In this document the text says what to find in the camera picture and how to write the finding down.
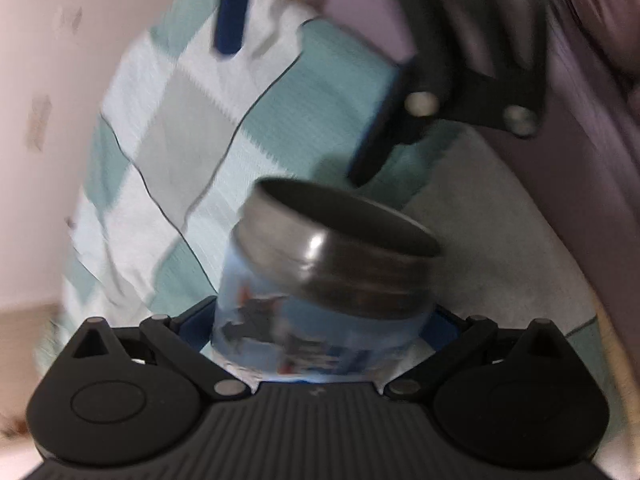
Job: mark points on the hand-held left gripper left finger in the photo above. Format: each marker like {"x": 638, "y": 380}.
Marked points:
{"x": 194, "y": 327}

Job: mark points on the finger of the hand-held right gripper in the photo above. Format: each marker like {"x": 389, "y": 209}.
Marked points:
{"x": 231, "y": 15}
{"x": 400, "y": 125}

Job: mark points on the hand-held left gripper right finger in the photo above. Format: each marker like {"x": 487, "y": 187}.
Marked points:
{"x": 442, "y": 332}

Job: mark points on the blue printed cup steel rim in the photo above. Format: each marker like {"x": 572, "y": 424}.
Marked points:
{"x": 320, "y": 310}

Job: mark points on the teal white checkered blanket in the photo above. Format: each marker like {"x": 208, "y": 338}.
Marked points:
{"x": 165, "y": 125}

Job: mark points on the lilac cloth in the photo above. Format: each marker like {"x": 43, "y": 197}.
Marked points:
{"x": 590, "y": 125}

